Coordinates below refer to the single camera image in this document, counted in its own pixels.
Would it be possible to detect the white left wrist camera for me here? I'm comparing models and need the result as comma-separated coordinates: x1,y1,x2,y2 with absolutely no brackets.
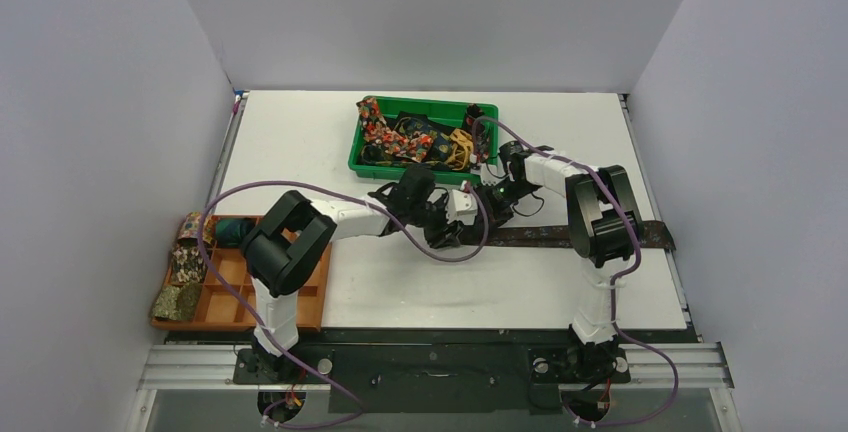
445,189,478,226

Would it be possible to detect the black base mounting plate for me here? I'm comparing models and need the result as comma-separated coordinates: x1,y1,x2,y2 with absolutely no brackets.
232,328,631,414

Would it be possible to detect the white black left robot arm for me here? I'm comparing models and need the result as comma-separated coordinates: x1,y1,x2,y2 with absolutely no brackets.
240,168,478,382

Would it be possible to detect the brown floral rolled tie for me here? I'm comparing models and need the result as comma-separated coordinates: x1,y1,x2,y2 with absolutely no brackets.
170,242,208,285

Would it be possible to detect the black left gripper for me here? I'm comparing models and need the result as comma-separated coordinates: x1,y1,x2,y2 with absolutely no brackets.
409,193,463,248

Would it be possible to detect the dark navy patterned tie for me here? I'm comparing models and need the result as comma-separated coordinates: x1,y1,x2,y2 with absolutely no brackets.
359,104,491,172

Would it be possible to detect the orange compartment tray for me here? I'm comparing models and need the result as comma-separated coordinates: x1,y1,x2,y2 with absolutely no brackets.
149,215,333,334

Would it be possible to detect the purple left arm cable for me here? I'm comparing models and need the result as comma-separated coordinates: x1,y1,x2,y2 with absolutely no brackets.
195,179,490,432

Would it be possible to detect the dark brown blue-patterned tie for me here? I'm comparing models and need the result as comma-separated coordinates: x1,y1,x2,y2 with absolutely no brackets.
486,220,676,252

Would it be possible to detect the aluminium frame rail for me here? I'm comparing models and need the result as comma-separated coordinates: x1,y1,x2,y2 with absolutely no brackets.
138,343,734,391

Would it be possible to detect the red floral patterned tie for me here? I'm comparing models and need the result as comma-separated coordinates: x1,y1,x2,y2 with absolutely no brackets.
356,96,434,163

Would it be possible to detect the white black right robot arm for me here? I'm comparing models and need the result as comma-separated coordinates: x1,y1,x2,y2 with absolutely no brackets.
475,141,643,379

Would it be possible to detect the dark teal rolled tie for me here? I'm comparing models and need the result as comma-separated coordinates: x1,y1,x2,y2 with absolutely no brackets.
213,217,256,249

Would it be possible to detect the colourful rolled tie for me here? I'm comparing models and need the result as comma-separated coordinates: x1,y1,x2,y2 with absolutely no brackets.
175,212,215,246

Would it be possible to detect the yellow patterned tie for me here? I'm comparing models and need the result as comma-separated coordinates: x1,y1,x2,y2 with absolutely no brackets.
444,128,475,171

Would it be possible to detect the green plastic bin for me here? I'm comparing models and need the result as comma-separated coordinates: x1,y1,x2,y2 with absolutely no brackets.
348,96,499,188

